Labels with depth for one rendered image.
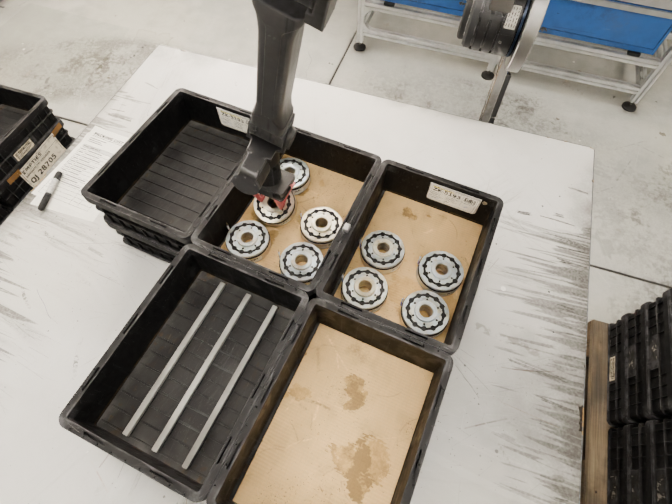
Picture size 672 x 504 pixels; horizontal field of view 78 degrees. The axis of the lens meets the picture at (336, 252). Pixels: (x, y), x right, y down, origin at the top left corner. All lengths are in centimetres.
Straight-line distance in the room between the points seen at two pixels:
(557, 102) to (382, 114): 162
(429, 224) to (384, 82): 177
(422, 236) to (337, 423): 48
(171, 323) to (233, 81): 96
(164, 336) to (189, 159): 50
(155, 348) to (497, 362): 78
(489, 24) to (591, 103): 198
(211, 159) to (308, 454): 78
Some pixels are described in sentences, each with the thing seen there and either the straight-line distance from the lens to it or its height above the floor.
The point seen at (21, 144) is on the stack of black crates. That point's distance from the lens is 198.
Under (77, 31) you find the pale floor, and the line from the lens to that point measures 354.
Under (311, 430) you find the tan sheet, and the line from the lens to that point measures 87.
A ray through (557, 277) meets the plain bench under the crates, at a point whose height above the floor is 70.
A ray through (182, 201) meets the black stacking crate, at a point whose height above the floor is 83.
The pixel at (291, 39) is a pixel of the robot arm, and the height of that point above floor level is 139.
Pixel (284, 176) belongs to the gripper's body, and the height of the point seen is 97.
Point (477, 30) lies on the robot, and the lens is 109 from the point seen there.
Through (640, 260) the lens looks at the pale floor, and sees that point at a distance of 241.
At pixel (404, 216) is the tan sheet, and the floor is 83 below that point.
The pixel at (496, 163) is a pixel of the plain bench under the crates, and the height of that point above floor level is 70.
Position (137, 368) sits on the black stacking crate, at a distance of 98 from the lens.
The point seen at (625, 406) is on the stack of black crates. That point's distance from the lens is 175.
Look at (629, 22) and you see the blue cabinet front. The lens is 280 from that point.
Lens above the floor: 170
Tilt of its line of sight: 61 degrees down
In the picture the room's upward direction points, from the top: 1 degrees clockwise
